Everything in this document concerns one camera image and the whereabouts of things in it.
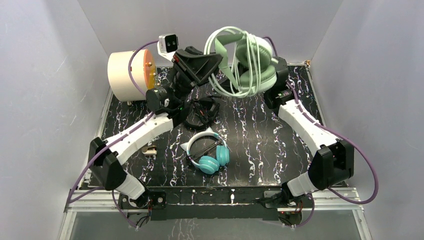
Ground black headphones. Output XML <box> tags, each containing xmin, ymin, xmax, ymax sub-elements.
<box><xmin>183</xmin><ymin>95</ymin><xmax>221</xmax><ymax>131</ymax></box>

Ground green headphones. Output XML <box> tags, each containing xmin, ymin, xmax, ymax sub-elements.
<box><xmin>203</xmin><ymin>26</ymin><xmax>277</xmax><ymax>98</ymax></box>

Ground teal cat-ear headphones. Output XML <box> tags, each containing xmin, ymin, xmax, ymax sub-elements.
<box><xmin>180</xmin><ymin>127</ymin><xmax>230</xmax><ymax>175</ymax></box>

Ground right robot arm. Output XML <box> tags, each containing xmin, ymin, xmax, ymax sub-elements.
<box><xmin>263</xmin><ymin>56</ymin><xmax>354</xmax><ymax>207</ymax></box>

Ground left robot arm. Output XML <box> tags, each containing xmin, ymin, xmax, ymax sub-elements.
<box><xmin>87</xmin><ymin>47</ymin><xmax>223</xmax><ymax>208</ymax></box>

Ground cream cylindrical drum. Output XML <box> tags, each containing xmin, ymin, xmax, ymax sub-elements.
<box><xmin>107</xmin><ymin>49</ymin><xmax>157</xmax><ymax>102</ymax></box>

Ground small tan white clip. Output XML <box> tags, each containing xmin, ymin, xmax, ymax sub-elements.
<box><xmin>141</xmin><ymin>145</ymin><xmax>158</xmax><ymax>156</ymax></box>

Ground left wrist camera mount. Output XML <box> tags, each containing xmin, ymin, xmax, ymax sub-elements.
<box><xmin>157</xmin><ymin>34</ymin><xmax>179</xmax><ymax>62</ymax></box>

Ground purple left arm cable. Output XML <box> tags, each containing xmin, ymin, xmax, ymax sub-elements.
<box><xmin>65</xmin><ymin>40</ymin><xmax>160</xmax><ymax>229</ymax></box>

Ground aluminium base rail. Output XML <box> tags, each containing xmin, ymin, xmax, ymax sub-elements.
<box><xmin>59</xmin><ymin>186</ymin><xmax>371</xmax><ymax>240</ymax></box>

